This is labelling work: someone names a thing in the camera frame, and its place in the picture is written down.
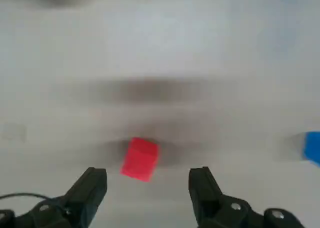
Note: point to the blue magnetic block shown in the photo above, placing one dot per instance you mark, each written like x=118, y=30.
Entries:
x=313, y=145

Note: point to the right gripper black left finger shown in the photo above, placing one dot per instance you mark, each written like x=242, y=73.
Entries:
x=82, y=195

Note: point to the red magnetic block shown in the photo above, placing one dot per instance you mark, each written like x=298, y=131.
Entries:
x=138, y=160

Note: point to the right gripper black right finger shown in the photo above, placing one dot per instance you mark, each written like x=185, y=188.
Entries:
x=205, y=195

